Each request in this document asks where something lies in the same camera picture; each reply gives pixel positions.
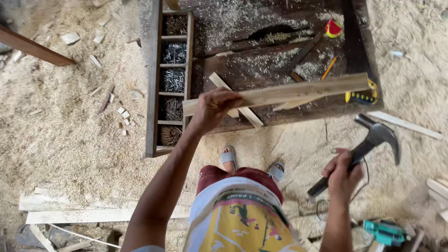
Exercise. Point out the person's left hand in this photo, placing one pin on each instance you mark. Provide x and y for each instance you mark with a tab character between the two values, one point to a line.
210	110

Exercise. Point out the person's right hand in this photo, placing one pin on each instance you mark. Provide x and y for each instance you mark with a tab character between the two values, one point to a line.
342	176

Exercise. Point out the person's right fingers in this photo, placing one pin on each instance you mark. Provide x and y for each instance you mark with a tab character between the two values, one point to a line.
337	162

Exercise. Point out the black claw hammer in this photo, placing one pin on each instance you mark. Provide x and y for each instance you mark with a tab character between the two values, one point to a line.
367	147

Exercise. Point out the long pale wooden strip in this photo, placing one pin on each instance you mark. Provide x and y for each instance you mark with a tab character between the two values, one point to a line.
297	91

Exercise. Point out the person's grey right sandal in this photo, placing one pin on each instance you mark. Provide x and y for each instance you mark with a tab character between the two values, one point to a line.
276	171

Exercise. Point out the person's grey sandal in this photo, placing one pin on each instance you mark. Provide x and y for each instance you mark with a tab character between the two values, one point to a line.
228	157
276	171

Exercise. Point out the yellow black tape measure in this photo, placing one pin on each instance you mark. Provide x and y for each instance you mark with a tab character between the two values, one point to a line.
364	95

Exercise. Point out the thin pale wood slat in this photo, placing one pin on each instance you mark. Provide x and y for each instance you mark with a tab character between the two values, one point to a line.
406	125

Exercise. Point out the teal power tool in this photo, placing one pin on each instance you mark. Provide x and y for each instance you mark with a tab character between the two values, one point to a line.
383	231

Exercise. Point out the yellow pencil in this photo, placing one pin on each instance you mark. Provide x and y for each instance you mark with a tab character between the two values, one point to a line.
329	67

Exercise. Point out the person's maroon shorts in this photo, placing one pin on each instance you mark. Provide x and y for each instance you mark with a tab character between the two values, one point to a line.
238	178

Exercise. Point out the stack of pale wood pieces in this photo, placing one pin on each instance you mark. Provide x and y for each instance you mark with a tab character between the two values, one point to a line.
439	199

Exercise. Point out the person's grey left sandal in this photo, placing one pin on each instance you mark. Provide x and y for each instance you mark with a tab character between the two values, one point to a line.
228	157

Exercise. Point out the short pale wooden batten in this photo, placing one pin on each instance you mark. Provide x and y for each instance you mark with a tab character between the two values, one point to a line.
241	108

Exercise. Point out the person's white yellow shirt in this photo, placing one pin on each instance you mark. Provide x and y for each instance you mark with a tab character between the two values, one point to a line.
238	220

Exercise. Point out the dark wooden workbench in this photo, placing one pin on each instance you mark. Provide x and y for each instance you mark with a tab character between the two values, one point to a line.
273	52

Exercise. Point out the red yellow plastic toy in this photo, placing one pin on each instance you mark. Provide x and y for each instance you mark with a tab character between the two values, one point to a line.
333	28

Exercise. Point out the wooden nail compartment tray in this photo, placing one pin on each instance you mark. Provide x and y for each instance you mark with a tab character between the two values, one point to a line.
171	80

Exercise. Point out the scattered small wood offcuts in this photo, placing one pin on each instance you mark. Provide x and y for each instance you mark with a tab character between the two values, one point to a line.
119	101

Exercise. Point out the pile of pale planks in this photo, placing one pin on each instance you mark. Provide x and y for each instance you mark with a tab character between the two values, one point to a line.
87	210

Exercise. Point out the brown wooden plank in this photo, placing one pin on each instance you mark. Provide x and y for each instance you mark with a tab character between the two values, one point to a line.
33	48

